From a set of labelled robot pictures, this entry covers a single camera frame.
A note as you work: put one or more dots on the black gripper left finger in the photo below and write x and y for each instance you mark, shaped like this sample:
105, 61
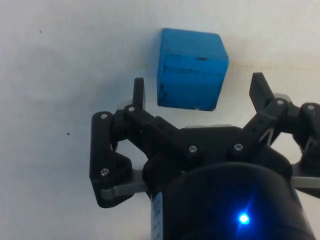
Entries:
105, 150

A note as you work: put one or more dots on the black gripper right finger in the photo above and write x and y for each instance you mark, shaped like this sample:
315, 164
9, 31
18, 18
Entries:
260, 100

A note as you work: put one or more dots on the blue cube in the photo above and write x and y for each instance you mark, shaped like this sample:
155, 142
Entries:
190, 82

